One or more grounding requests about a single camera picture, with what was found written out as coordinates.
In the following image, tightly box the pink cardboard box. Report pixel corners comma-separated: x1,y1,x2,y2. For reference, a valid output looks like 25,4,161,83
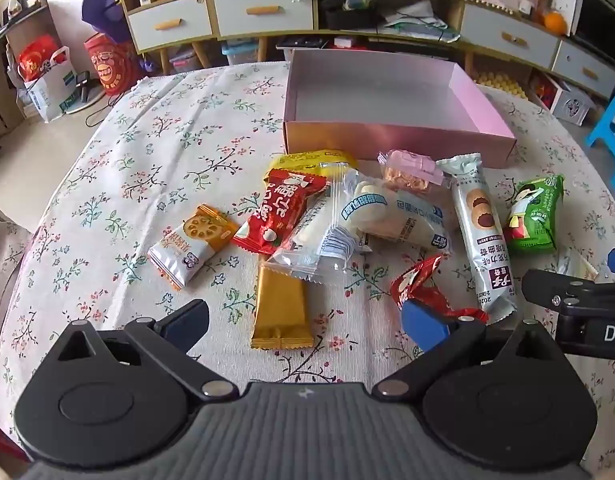
281,49,517,170

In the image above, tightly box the white drawer with orange handle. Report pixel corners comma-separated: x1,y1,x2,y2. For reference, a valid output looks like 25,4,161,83
127,0,214,51
213,0,315,38
552,40,615,100
460,5,559,70

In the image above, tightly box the large red snack packet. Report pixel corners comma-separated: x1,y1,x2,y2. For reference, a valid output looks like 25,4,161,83
231,169,331,256

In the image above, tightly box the white bread packet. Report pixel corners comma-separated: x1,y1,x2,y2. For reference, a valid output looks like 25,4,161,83
345,180,453,253

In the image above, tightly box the pink label wafer packet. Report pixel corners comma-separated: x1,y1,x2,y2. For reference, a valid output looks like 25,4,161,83
377,150,445,193

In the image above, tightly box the clear plastic storage box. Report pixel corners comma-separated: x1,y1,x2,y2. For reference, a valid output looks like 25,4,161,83
221,40,263,66
168,47,204,73

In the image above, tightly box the orange fruit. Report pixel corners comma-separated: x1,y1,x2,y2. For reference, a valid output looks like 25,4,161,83
543,11,568,36

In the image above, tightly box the clear packet of white rolls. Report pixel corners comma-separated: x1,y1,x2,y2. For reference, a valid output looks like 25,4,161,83
264,167,373,283

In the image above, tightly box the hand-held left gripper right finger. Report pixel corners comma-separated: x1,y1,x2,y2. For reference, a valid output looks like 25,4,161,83
370,296,558,403

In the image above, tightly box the white printed box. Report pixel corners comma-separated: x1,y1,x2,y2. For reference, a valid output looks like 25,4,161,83
551,85,595,127

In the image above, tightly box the black bag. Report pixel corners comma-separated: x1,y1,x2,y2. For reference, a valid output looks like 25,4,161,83
318,0,388,31

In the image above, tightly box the floral tablecloth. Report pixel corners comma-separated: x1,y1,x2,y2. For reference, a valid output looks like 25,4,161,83
0,62,615,480

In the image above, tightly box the yellow snack packet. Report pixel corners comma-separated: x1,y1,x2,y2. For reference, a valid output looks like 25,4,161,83
270,150,359,178

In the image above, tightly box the small red snack packet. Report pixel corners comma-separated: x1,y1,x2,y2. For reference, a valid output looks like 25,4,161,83
390,254,488,323

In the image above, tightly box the green cartoon snack packet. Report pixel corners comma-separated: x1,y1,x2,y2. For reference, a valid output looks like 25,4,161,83
502,174,565,253

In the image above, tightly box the gold snack packet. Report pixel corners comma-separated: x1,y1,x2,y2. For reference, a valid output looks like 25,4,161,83
250,262,315,351

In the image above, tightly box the tray of yellow balls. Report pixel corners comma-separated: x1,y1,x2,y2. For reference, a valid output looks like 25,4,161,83
473,71,528,101

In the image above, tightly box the pale snack packet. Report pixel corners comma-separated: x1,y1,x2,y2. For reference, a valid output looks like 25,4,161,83
557,252,601,281

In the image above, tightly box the purple round object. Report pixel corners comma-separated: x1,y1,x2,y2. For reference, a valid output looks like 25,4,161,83
81,0,138,53

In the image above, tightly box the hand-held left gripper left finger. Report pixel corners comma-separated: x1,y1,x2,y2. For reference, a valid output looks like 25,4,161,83
57,299,240,403

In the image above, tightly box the white teal cloth pile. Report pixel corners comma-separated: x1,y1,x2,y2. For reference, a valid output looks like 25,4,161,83
382,0,461,43

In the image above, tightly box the blue plastic stool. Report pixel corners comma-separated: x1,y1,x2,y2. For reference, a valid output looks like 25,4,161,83
587,82,615,186

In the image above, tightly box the white shopping bag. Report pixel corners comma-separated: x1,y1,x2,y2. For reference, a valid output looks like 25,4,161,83
24,46,80,123

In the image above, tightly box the white microwave oven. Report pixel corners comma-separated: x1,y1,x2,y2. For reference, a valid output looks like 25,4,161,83
570,0,615,56

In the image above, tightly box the wooden low cabinet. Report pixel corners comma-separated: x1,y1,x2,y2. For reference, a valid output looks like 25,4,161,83
457,0,615,106

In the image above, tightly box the orange white snack packet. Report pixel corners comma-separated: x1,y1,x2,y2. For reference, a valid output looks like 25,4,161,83
147,203,240,291

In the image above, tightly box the long white cookie packet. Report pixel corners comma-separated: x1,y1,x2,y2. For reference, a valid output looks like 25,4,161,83
436,154,518,325

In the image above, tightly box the red gift bag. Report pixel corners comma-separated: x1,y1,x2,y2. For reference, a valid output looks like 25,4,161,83
17,35,60,81

